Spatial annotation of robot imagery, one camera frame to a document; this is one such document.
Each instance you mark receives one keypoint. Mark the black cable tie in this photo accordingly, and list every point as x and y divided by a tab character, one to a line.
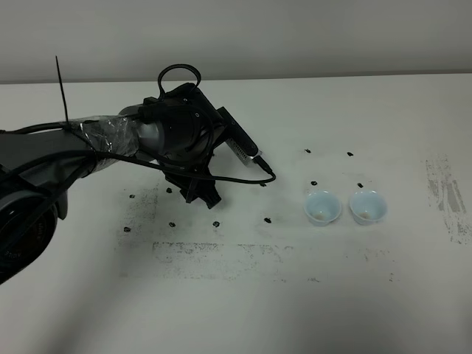
60	81

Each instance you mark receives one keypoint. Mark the left light blue teacup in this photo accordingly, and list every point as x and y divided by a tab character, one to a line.
322	207

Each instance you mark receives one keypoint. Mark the right light blue teacup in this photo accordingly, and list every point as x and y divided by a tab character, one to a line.
367	207

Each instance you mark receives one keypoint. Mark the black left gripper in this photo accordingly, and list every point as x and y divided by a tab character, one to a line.
178	132

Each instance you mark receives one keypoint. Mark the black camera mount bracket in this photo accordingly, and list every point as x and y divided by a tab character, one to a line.
224	127

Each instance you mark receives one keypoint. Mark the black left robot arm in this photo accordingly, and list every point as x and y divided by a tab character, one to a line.
40	163

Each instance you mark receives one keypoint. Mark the light blue teacup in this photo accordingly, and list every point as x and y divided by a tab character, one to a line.
322	207
367	207

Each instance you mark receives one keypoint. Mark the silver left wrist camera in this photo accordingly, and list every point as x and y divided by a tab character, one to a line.
241	143

